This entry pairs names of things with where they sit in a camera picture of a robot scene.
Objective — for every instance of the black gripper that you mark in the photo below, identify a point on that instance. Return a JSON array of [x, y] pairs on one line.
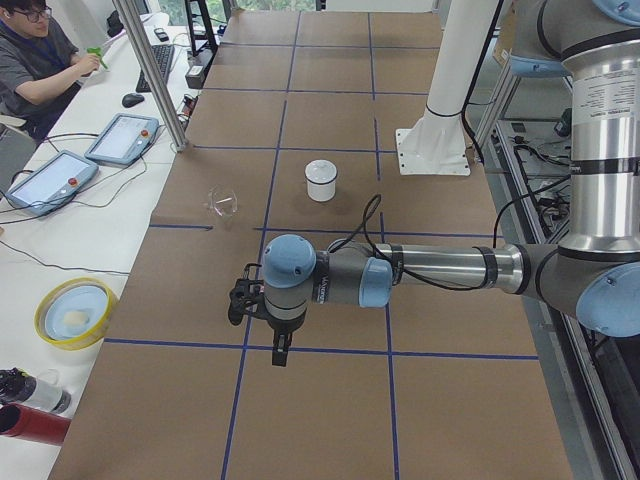
[[283, 325]]

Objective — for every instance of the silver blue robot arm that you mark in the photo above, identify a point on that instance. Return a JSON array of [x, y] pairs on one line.
[[591, 274]]

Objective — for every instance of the white enamel mug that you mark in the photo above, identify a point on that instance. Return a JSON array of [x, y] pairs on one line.
[[321, 180]]

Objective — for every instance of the yellow rimmed blue bowl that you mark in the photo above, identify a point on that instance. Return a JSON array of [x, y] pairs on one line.
[[75, 314]]

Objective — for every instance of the clear black capped bottle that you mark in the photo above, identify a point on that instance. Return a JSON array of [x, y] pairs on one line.
[[17, 386]]

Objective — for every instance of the far grey teach pendant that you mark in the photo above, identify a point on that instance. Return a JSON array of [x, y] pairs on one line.
[[123, 140]]

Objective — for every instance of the grey teach pendant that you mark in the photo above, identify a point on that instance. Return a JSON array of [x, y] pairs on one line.
[[123, 140], [52, 185]]

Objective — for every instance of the red cylinder bottle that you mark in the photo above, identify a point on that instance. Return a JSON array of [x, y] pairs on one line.
[[26, 423]]

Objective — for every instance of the near grey teach pendant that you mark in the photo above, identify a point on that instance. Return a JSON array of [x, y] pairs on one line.
[[52, 185]]

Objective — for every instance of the black computer mouse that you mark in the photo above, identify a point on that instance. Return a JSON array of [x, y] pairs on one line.
[[132, 99]]

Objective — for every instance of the grey power adapter box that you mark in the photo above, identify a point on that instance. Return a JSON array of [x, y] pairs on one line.
[[198, 70]]

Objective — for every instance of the black keyboard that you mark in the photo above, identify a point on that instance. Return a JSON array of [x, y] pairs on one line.
[[163, 54]]

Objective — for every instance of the black phone handset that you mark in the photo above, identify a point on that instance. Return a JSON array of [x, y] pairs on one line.
[[161, 34]]

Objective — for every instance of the green plastic clamp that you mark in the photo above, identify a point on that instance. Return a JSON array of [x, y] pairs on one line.
[[98, 52]]

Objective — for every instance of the seated person grey shirt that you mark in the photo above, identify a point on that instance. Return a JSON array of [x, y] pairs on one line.
[[40, 67]]

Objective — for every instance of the brown cardboard box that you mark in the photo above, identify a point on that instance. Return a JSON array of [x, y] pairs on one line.
[[505, 35]]

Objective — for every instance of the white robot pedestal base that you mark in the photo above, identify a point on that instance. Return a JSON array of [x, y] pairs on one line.
[[436, 145]]

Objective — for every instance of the aluminium frame post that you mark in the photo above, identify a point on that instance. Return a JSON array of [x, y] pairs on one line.
[[142, 49]]

